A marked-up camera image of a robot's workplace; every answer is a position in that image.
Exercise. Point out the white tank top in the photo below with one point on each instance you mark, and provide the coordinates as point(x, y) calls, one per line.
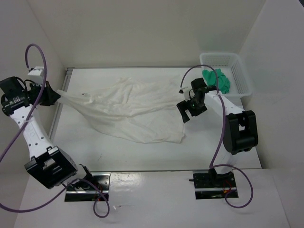
point(138, 111)

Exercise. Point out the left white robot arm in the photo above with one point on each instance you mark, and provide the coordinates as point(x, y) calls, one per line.
point(48, 164)

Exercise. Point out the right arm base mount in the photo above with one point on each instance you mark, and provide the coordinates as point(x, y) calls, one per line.
point(208, 184)

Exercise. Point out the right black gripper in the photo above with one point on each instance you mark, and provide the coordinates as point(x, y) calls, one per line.
point(184, 105)

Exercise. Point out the green tank top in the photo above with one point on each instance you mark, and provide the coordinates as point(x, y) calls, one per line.
point(223, 81)

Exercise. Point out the white plastic basket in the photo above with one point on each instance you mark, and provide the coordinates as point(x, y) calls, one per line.
point(233, 68)

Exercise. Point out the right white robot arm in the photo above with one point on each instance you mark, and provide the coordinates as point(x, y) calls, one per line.
point(239, 129)

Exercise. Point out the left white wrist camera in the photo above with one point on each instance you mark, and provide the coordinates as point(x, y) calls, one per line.
point(36, 75)

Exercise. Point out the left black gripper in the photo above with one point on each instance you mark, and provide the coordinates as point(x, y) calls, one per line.
point(52, 96)

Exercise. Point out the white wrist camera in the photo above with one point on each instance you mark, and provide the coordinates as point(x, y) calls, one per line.
point(36, 75)
point(187, 92)

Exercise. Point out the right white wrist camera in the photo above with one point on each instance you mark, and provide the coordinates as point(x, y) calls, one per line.
point(187, 92)

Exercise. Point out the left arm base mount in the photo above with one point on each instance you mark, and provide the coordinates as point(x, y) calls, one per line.
point(83, 192)

